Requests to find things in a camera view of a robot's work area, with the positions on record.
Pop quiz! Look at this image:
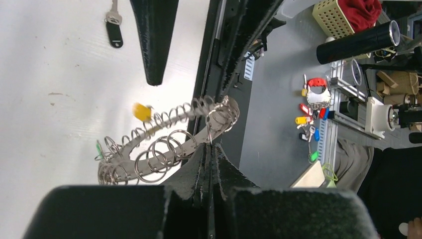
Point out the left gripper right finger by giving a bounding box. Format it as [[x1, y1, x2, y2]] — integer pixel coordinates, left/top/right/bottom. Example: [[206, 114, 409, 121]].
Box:
[[211, 143, 257, 239]]

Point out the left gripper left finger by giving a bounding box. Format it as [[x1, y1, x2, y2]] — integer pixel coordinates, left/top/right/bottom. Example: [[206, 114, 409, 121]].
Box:
[[160, 143, 211, 239]]

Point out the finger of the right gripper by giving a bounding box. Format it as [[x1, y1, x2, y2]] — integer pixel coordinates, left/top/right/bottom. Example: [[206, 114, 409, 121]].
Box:
[[217, 0, 283, 99], [130, 0, 179, 86]]

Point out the black-headed key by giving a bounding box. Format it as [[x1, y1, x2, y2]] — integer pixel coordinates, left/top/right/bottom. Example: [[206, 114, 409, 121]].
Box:
[[105, 0, 123, 48]]

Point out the metal disc with keyrings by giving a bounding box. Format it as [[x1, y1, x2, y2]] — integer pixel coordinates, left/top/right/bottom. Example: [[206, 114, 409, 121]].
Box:
[[97, 96, 240, 185]]

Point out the yellow perforated basket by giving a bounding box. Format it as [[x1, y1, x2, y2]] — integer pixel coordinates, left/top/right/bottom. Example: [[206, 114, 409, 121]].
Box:
[[312, 0, 374, 40]]

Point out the yellow key tag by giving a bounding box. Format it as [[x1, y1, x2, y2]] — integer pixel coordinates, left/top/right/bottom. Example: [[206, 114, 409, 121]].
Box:
[[132, 103, 153, 122]]

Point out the green key tag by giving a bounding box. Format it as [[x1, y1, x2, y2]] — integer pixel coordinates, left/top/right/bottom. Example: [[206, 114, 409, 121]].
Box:
[[95, 140, 104, 161]]

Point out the coloured key tags pile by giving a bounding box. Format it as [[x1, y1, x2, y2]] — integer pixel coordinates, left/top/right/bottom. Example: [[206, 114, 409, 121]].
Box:
[[295, 102, 330, 163]]

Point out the red cloth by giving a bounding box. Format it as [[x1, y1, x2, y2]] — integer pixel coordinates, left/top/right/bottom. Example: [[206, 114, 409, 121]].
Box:
[[338, 0, 382, 26]]

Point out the black cylinder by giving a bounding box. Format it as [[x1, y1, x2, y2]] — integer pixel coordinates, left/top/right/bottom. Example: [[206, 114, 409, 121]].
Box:
[[316, 20, 401, 65]]

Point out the white cylindrical fixture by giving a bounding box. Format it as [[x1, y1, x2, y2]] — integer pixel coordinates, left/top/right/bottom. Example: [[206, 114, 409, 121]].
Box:
[[365, 97, 399, 140]]

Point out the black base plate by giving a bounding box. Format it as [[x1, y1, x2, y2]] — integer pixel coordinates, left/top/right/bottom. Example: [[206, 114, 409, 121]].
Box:
[[193, 0, 252, 167]]

